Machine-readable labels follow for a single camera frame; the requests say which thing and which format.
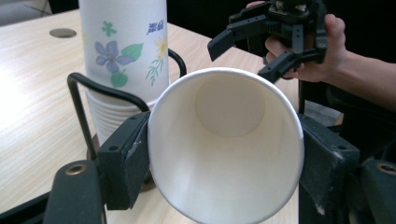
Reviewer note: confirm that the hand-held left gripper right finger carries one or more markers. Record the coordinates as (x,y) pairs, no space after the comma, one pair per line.
(330,161)

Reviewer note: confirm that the round grey table grommet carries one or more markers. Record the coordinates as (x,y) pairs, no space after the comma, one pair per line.
(63,33)

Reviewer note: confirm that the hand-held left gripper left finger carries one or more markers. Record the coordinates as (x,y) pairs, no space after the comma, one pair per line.
(124,161)

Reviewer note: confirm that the stack of floral paper cups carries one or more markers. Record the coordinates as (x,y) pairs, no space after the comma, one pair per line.
(124,31)

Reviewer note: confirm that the white paper cup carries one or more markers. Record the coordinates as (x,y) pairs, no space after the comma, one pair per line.
(230,155)

